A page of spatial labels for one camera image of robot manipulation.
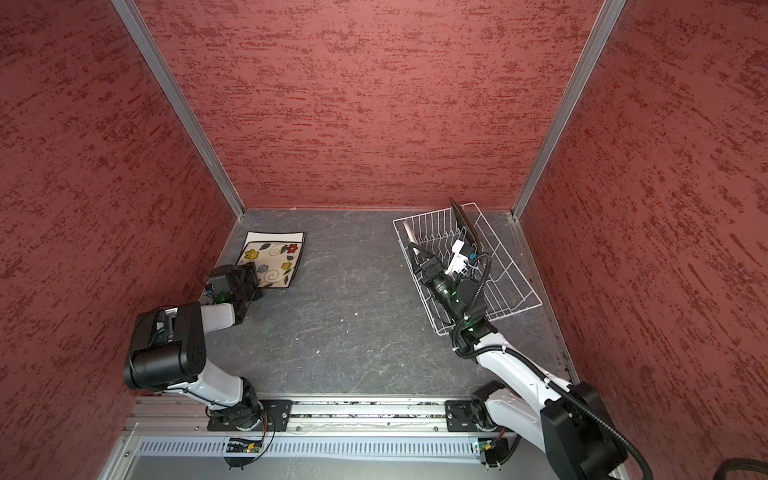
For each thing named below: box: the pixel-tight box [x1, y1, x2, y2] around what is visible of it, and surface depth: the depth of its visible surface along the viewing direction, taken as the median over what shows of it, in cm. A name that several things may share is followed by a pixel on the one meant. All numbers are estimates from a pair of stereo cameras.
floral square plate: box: [236, 231, 306, 288], surface depth 105 cm
